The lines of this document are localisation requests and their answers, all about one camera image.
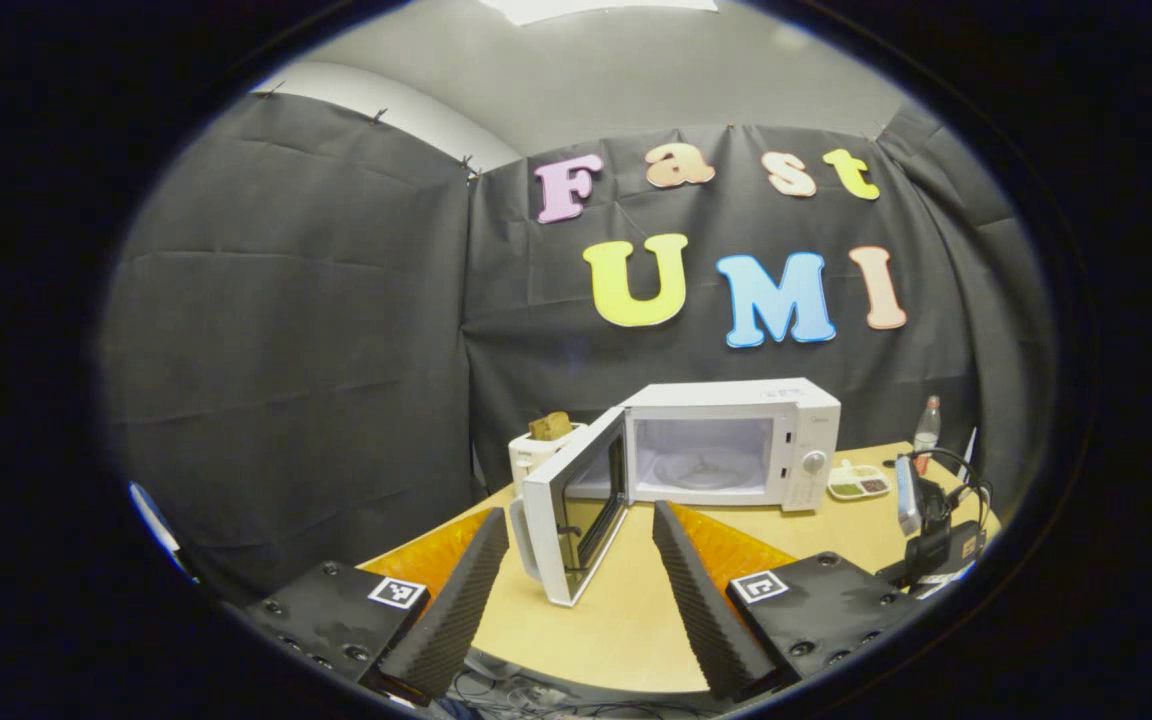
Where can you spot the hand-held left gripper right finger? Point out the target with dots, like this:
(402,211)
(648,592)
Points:
(701,610)

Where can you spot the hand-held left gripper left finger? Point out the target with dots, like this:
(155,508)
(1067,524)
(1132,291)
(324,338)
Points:
(451,610)

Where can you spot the white microwave oven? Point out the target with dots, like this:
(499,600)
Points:
(736,400)

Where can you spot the glass microwave turntable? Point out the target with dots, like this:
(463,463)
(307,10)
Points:
(706,472)

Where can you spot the white flat board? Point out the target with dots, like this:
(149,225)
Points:
(968,455)

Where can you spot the white divided dish with beans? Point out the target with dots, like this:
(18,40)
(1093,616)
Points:
(858,485)

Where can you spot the clear bottle with red label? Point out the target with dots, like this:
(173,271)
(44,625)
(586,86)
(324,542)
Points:
(927,430)

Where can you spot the white toaster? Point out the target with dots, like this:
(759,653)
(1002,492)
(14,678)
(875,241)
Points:
(536,460)

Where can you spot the brown bread slice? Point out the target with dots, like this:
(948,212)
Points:
(550,427)

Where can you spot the large ceiling light panel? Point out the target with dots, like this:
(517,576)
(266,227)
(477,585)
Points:
(596,8)

